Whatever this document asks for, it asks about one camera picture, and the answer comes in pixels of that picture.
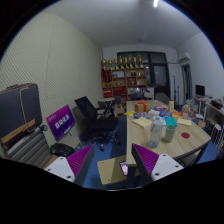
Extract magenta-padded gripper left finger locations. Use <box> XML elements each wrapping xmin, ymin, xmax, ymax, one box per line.
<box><xmin>44</xmin><ymin>144</ymin><xmax>96</xmax><ymax>187</ymax></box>

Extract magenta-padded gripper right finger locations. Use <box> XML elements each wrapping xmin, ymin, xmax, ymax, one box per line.
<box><xmin>130</xmin><ymin>142</ymin><xmax>185</xmax><ymax>187</ymax></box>

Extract clear plastic water bottle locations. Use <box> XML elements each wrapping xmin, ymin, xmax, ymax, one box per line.
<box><xmin>148</xmin><ymin>116</ymin><xmax>163</xmax><ymax>149</ymax></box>

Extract black bag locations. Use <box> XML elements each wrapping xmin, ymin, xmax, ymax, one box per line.
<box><xmin>49</xmin><ymin>142</ymin><xmax>76</xmax><ymax>158</ymax></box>

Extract green cup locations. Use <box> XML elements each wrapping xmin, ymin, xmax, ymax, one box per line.
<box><xmin>164</xmin><ymin>124</ymin><xmax>177</xmax><ymax>144</ymax></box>

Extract silver ribbed suitcase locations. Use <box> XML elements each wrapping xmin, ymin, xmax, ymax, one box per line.
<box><xmin>1</xmin><ymin>124</ymin><xmax>53</xmax><ymax>169</ymax></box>

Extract purple sign board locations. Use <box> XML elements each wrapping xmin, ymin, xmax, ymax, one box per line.
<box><xmin>45</xmin><ymin>104</ymin><xmax>77</xmax><ymax>142</ymax></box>

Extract yellow notebook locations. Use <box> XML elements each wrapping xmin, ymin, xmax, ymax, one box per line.
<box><xmin>176</xmin><ymin>117</ymin><xmax>193</xmax><ymax>127</ymax></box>
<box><xmin>132</xmin><ymin>116</ymin><xmax>154</xmax><ymax>129</ymax></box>

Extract blue and red book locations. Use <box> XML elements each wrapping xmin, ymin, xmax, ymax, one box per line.
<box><xmin>159</xmin><ymin>110</ymin><xmax>173</xmax><ymax>118</ymax></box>

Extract black office chair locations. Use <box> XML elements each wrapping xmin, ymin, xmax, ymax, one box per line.
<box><xmin>74</xmin><ymin>95</ymin><xmax>120</xmax><ymax>151</ymax></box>

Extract pink flowers in white pot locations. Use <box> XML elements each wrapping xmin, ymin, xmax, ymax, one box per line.
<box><xmin>181</xmin><ymin>104</ymin><xmax>191</xmax><ymax>120</ymax></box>

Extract yellow gift box red ribbon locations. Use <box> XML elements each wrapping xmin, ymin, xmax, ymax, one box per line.
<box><xmin>134</xmin><ymin>99</ymin><xmax>152</xmax><ymax>114</ymax></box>

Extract white round stool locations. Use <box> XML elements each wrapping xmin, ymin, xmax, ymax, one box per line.
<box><xmin>210</xmin><ymin>123</ymin><xmax>224</xmax><ymax>148</ymax></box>

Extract grey chair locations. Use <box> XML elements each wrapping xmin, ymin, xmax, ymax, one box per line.
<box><xmin>154</xmin><ymin>92</ymin><xmax>171</xmax><ymax>105</ymax></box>

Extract dark suitcase with tan trim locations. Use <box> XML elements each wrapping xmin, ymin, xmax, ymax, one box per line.
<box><xmin>0</xmin><ymin>82</ymin><xmax>39</xmax><ymax>151</ymax></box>

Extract cluttered side desk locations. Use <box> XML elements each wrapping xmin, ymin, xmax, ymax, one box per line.
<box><xmin>193</xmin><ymin>94</ymin><xmax>224</xmax><ymax>134</ymax></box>

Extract small round table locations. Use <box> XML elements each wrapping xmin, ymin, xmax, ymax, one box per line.
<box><xmin>97</xmin><ymin>97</ymin><xmax>116</xmax><ymax>118</ymax></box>

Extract black computer monitor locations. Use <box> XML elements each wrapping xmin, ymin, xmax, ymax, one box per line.
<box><xmin>195</xmin><ymin>84</ymin><xmax>206</xmax><ymax>98</ymax></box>

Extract black framed glass door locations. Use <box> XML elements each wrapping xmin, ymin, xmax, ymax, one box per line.
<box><xmin>116</xmin><ymin>50</ymin><xmax>172</xmax><ymax>99</ymax></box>

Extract wooden shelf unit with trophies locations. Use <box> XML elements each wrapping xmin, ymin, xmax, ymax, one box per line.
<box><xmin>100</xmin><ymin>54</ymin><xmax>148</xmax><ymax>99</ymax></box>

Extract white air conditioner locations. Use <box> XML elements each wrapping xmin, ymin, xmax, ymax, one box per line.
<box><xmin>178</xmin><ymin>52</ymin><xmax>193</xmax><ymax>63</ymax></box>

